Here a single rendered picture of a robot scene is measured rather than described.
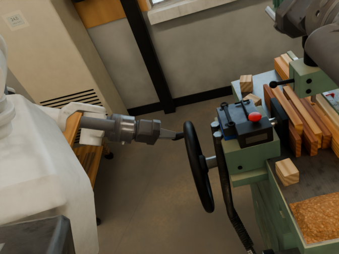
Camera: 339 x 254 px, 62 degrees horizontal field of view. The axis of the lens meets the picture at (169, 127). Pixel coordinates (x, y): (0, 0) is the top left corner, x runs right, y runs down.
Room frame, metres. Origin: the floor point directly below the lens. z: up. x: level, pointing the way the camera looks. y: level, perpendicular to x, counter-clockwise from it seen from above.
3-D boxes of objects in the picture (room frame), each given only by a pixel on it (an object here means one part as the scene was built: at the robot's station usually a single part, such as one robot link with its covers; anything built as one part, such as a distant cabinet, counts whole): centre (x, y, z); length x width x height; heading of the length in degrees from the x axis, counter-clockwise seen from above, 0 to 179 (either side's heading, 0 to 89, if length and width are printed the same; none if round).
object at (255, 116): (0.47, -0.20, 1.02); 0.03 x 0.03 x 0.01
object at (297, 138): (0.52, -0.29, 0.93); 0.24 x 0.01 x 0.06; 170
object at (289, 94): (0.51, -0.34, 0.93); 0.20 x 0.02 x 0.06; 170
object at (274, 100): (0.50, -0.24, 0.95); 0.09 x 0.07 x 0.09; 170
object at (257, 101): (0.63, -0.26, 0.92); 0.04 x 0.03 x 0.04; 20
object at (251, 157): (0.51, -0.18, 0.91); 0.15 x 0.14 x 0.09; 170
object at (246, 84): (0.73, -0.29, 0.92); 0.04 x 0.04 x 0.04; 59
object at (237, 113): (0.50, -0.18, 0.99); 0.13 x 0.11 x 0.06; 170
